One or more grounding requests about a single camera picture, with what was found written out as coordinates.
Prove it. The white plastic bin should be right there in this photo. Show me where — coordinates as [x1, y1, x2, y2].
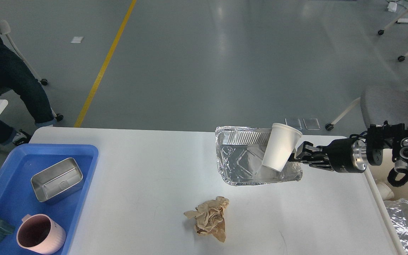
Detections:
[364, 149, 408, 255]

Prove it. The white paper cup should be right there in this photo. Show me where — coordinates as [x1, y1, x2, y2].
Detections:
[262, 123, 302, 172]

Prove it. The clear floor plate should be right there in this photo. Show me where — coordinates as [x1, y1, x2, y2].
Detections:
[303, 118, 321, 130]
[284, 118, 302, 130]

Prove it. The square stainless steel tray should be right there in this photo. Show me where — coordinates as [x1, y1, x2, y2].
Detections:
[30, 158, 84, 204]

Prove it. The blue plastic tray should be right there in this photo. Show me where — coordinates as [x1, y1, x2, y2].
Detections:
[0, 143, 98, 255]

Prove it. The pink ribbed mug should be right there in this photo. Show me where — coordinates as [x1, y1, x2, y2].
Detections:
[16, 214, 66, 255]

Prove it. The clear floor plate right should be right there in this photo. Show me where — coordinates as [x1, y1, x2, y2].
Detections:
[303, 118, 321, 130]

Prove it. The clear floor plate left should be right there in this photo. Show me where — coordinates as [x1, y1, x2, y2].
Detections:
[284, 118, 302, 130]

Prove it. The grey office chair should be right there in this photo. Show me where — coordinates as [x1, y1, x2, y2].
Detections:
[324, 86, 408, 131]

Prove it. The seated person in black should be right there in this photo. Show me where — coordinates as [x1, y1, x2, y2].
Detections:
[0, 0, 57, 146]

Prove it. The crumpled foil in bin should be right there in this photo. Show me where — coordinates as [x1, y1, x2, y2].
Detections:
[384, 198, 408, 255]

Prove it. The aluminium foil container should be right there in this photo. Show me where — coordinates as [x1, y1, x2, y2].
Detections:
[215, 126, 303, 187]

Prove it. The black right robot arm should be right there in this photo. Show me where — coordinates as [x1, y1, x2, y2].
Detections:
[288, 121, 408, 187]

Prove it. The brown paper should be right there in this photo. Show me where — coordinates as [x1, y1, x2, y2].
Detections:
[183, 196, 230, 243]

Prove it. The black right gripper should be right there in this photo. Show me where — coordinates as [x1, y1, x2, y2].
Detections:
[288, 138, 367, 173]

